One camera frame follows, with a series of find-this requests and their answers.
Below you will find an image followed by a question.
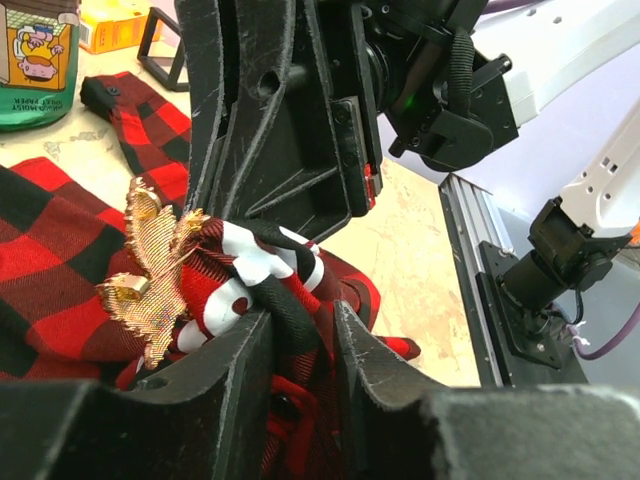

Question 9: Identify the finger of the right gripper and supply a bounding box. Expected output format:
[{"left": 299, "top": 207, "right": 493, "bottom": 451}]
[{"left": 175, "top": 1, "right": 295, "bottom": 218}]

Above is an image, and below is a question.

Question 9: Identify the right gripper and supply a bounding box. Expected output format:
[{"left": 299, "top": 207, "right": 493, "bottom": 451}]
[{"left": 214, "top": 1, "right": 488, "bottom": 241}]

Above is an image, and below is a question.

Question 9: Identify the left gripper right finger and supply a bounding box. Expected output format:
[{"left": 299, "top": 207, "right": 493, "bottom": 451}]
[{"left": 335, "top": 301, "right": 639, "bottom": 479}]

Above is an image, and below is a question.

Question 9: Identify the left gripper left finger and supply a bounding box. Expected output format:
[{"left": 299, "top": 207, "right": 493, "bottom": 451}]
[{"left": 1, "top": 310, "right": 273, "bottom": 479}]

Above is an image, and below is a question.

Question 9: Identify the orange leaf brooch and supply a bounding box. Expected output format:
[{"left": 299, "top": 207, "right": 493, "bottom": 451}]
[{"left": 97, "top": 177, "right": 210, "bottom": 369}]

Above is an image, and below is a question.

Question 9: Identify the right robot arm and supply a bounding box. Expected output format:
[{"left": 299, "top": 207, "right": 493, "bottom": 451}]
[{"left": 175, "top": 1, "right": 639, "bottom": 347}]

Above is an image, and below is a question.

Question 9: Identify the orange snack box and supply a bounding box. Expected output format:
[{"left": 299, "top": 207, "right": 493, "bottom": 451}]
[{"left": 79, "top": 0, "right": 152, "bottom": 54}]

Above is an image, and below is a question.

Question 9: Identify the green pouch with brown top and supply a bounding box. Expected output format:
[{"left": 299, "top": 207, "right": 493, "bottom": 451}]
[{"left": 1, "top": 0, "right": 81, "bottom": 132}]

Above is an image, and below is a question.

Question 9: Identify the black square frame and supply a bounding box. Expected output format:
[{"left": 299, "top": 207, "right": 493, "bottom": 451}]
[{"left": 137, "top": 6, "right": 189, "bottom": 93}]

